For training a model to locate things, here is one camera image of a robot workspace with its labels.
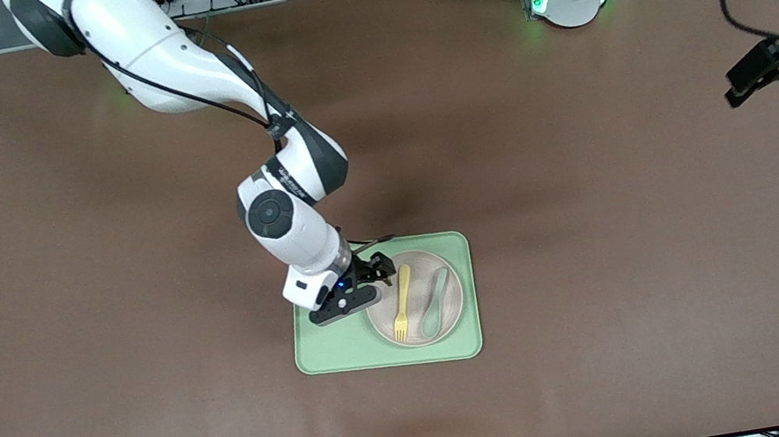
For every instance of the brown table mat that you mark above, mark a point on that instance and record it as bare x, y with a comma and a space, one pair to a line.
146, 370

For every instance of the light green rectangular tray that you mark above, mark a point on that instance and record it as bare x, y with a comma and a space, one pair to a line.
332, 348

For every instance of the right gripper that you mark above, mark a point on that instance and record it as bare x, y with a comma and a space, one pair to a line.
364, 268

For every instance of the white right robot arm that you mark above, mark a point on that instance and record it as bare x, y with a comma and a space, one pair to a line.
156, 52

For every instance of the yellow plastic fork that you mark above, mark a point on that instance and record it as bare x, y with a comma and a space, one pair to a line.
401, 299

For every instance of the pale green plastic spoon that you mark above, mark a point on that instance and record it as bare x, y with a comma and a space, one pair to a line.
431, 318

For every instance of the round beige plate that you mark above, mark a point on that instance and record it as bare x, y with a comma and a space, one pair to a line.
386, 330

